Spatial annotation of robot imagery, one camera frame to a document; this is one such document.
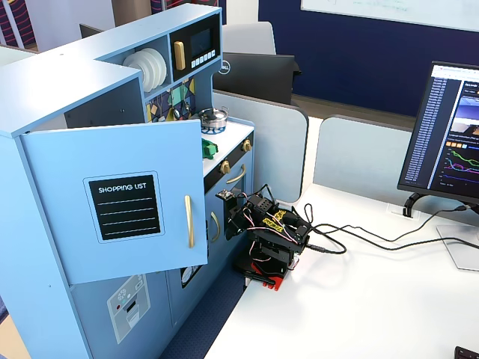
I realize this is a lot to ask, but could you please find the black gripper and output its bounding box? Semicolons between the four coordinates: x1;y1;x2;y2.
224;196;250;240

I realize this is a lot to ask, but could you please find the green toy recipient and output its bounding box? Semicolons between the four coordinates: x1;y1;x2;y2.
201;138;219;160

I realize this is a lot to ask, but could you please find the silver pot lid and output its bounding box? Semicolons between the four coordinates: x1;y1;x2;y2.
199;106;228;118

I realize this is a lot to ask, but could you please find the red table clamp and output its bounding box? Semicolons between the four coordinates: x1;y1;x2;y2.
243;261;285;292

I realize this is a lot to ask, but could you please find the tall grey desk partition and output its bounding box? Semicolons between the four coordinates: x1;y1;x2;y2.
212;89;310;203

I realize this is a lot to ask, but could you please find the silver toy pot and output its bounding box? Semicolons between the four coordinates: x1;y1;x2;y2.
198;111;230;130

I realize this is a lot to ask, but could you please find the low grey desk partition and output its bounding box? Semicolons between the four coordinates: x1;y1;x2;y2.
313;115;415;195

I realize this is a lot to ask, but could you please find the black Dell monitor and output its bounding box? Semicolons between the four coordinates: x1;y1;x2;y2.
213;52;302;105

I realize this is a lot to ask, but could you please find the white toy plate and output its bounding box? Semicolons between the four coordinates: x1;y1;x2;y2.
141;48;163;92
148;47;168;90
122;52;147;76

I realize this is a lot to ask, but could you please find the stack of white plates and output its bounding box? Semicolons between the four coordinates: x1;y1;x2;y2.
130;49;157;90

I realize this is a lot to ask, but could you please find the blue shopping list cabinet door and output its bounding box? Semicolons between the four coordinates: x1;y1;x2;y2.
20;119;209;285

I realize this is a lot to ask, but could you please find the grey office chair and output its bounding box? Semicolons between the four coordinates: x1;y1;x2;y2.
222;21;277;57

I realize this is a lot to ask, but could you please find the blue toy kitchen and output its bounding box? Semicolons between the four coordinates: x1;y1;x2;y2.
0;3;256;359

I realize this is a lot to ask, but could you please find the silver monitor stand base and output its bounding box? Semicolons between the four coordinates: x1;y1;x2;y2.
436;223;479;271

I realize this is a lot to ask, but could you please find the lit computer monitor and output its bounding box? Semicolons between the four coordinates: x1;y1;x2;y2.
397;61;479;217

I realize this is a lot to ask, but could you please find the dark background monitor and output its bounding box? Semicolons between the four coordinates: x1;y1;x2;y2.
79;24;104;38

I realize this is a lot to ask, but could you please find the whiteboard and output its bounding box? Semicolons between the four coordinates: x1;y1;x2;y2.
301;0;479;33

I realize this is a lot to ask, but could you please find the curved gold cupboard handle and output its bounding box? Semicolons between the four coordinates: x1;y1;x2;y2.
210;211;221;243

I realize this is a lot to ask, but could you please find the long gold door handle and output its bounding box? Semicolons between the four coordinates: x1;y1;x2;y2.
183;194;195;249

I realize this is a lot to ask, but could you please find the gold oven handle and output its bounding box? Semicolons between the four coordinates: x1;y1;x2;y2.
227;164;247;184

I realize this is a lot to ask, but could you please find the black cable with plug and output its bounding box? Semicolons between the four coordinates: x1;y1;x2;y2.
306;224;479;256

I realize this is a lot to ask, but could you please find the black curved bracket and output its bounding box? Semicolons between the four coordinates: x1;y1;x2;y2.
403;192;424;218

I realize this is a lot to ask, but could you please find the gold microwave handle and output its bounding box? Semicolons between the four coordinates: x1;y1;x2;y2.
174;40;187;71

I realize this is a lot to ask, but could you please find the toy microwave with yellow handle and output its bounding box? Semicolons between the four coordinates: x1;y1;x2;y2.
168;13;221;82

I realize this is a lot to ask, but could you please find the black cable to monitor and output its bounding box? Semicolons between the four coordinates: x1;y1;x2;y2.
302;203;471;242

